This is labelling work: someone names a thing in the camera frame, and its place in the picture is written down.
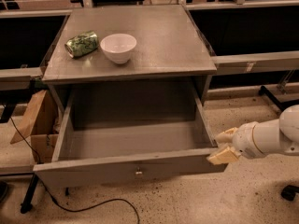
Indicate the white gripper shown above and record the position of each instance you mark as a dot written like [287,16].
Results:
[244,141]

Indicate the grey top drawer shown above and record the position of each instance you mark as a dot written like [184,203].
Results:
[115,135]

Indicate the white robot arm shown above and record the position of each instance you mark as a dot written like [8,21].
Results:
[258,139]

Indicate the grey drawer cabinet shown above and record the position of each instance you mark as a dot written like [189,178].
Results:
[164,75]

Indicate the black chair caster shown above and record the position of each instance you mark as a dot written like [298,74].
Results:
[289,192]

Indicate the white ceramic bowl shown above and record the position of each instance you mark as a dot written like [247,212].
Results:
[118,48]

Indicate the green crushed soda can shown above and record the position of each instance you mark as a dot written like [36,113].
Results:
[82,44]

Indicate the brown cardboard box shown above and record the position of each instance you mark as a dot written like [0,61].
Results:
[37,123]

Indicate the black tripod stand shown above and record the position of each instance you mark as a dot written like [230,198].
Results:
[26,205]

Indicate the grey left railing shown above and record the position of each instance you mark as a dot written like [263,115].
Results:
[27,41]

